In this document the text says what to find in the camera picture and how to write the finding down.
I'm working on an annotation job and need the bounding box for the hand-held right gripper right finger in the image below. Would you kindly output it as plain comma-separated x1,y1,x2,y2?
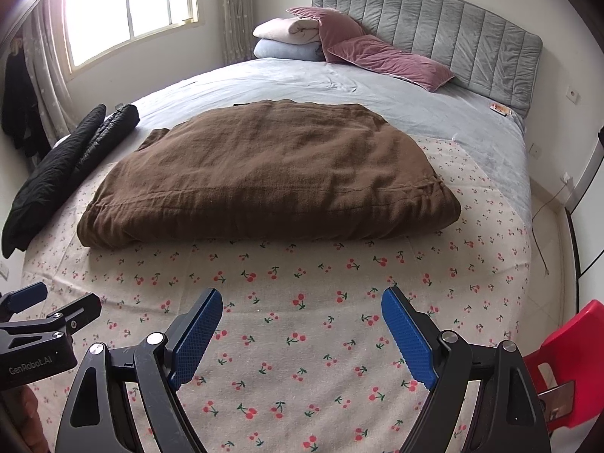
381,285,552,453

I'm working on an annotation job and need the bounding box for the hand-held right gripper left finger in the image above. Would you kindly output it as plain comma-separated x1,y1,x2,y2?
55,287,224,453

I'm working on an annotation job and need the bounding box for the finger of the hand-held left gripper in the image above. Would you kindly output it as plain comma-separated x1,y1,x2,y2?
0,282,49,318
0,293,103,341

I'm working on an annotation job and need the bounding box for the brown jacket with fleece collar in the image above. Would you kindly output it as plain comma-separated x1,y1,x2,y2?
77,99,462,250

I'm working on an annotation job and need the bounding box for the cherry print bed sheet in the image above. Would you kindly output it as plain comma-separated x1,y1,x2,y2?
21,134,534,453

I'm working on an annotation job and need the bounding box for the black puffer jacket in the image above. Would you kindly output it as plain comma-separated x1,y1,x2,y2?
1,104,141,259

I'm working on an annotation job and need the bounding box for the glossy flat object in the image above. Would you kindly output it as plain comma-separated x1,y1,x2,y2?
538,380,577,420

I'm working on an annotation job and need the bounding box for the black hanging garment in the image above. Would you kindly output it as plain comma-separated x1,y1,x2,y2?
1,46,50,152

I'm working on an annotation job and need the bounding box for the lace curtain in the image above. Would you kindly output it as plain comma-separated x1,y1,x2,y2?
21,0,74,126

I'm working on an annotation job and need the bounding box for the long pink velvet pillow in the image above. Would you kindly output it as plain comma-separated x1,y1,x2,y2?
325,34,456,92

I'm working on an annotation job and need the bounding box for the light blue pillow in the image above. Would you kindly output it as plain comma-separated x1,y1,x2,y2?
253,39,327,62

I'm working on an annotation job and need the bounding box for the grey padded headboard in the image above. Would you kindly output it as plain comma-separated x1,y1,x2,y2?
311,0,543,119

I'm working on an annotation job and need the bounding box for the window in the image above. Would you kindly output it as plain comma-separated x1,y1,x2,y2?
61,0,200,74

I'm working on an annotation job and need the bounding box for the square pink velvet pillow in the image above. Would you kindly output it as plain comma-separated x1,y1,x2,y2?
286,6,366,64

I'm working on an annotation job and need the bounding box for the cream folded pillow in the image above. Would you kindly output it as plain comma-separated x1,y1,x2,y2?
252,16,326,44

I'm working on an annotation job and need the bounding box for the patterned grey curtain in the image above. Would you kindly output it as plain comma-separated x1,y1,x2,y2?
216,0,259,64

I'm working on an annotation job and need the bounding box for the thin floor cable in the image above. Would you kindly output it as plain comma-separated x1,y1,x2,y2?
531,180,573,275

